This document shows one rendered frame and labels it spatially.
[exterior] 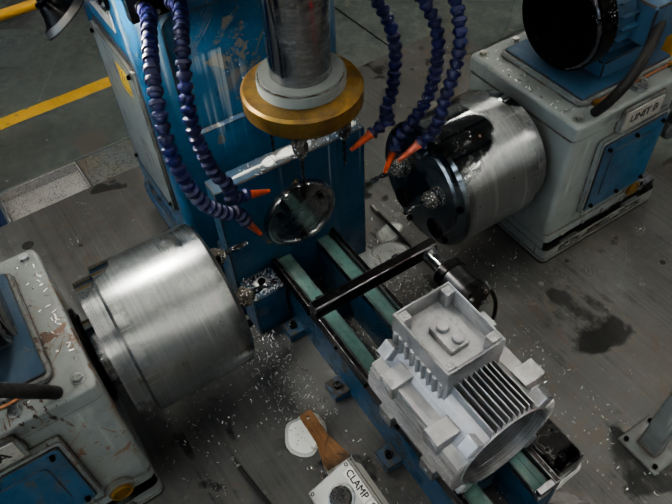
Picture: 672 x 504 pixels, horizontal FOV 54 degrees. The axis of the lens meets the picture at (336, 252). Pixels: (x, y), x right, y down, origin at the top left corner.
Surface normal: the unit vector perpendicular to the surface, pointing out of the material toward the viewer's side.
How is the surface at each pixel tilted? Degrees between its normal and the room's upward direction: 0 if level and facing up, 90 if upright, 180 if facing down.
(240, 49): 90
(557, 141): 90
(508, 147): 43
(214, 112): 90
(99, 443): 89
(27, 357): 0
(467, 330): 0
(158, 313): 32
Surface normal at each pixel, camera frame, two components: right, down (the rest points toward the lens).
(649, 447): -0.84, 0.44
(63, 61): -0.04, -0.65
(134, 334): 0.31, -0.11
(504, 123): 0.18, -0.33
